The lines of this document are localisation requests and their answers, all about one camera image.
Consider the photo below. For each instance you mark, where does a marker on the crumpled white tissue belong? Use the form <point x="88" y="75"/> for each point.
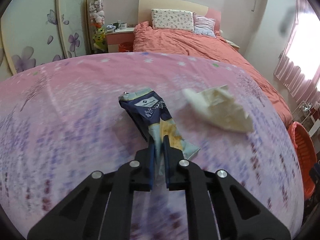
<point x="220" y="110"/>

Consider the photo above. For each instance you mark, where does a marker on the yellow green plush toy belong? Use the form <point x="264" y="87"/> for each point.
<point x="99" y="37"/>

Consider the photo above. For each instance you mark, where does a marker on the pink striped pillow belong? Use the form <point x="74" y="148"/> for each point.
<point x="203" y="25"/>

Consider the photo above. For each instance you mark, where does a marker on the floral sliding door wardrobe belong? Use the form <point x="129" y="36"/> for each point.
<point x="30" y="30"/>

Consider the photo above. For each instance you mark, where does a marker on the white mug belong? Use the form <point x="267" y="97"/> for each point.
<point x="123" y="25"/>

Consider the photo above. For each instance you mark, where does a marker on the red plastic basket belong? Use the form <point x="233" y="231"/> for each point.
<point x="300" y="142"/>

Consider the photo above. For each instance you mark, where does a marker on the pink nightstand with mugs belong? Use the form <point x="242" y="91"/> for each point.
<point x="117" y="38"/>

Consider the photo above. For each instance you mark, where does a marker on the white printed pillow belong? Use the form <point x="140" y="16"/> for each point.
<point x="172" y="18"/>

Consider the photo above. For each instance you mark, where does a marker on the small red bin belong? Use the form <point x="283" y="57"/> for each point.
<point x="125" y="47"/>

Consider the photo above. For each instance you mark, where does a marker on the cream and pink headboard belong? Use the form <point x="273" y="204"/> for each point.
<point x="170" y="3"/>

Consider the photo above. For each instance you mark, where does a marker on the blue chip snack packet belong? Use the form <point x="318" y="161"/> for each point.
<point x="147" y="110"/>

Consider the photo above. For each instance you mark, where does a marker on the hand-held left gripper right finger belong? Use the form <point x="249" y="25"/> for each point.
<point x="167" y="160"/>

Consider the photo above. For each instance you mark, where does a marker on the pink nightstand with book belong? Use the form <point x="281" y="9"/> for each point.
<point x="233" y="44"/>

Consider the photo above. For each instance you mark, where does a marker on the pink curtain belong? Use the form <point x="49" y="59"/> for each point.
<point x="295" y="55"/>

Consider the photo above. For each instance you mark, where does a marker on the pink floral printed tablecloth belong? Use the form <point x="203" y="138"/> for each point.
<point x="75" y="92"/>

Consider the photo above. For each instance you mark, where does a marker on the coral duvet bed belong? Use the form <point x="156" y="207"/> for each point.
<point x="200" y="45"/>

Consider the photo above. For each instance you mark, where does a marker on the clear tube of plush toys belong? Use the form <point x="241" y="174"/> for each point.
<point x="97" y="10"/>

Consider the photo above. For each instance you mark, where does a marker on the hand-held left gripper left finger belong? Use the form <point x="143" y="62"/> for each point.
<point x="151" y="160"/>

